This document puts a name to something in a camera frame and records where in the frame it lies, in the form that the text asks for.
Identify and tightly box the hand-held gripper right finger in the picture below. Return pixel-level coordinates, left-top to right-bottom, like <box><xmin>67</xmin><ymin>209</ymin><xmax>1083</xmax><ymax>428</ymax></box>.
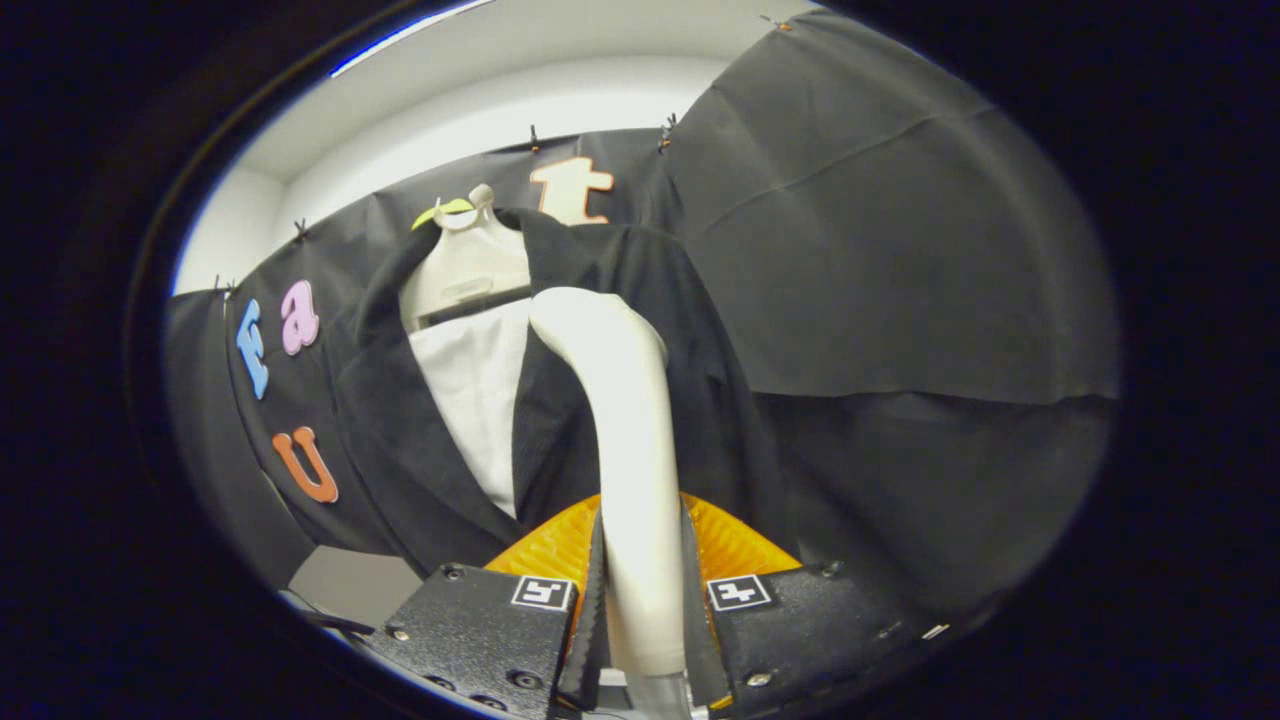
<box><xmin>678</xmin><ymin>492</ymin><xmax>926</xmax><ymax>717</ymax></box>

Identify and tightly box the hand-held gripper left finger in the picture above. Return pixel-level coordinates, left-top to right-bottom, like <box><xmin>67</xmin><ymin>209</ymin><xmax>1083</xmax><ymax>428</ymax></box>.
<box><xmin>360</xmin><ymin>494</ymin><xmax>607</xmax><ymax>720</ymax></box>

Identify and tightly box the black suit jacket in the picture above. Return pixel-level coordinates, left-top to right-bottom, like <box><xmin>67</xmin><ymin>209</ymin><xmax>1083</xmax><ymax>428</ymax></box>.
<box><xmin>328</xmin><ymin>207</ymin><xmax>803</xmax><ymax>583</ymax></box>

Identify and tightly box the grey drawer cabinet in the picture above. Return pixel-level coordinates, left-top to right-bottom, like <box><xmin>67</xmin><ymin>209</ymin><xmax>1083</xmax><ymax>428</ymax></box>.
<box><xmin>287</xmin><ymin>544</ymin><xmax>427</xmax><ymax>631</ymax></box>

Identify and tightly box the white mannequin on stand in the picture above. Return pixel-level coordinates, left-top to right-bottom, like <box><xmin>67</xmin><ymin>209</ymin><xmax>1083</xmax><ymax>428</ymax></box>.
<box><xmin>397</xmin><ymin>184</ymin><xmax>534</xmax><ymax>520</ymax></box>

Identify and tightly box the black backdrop cloth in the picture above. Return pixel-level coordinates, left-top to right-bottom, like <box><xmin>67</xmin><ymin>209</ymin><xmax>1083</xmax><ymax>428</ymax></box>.
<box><xmin>165</xmin><ymin>10</ymin><xmax>1123</xmax><ymax>623</ymax></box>

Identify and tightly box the row of backdrop clips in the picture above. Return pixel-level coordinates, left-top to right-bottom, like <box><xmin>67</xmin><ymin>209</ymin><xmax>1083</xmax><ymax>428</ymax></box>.
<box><xmin>212</xmin><ymin>14</ymin><xmax>793</xmax><ymax>301</ymax></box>

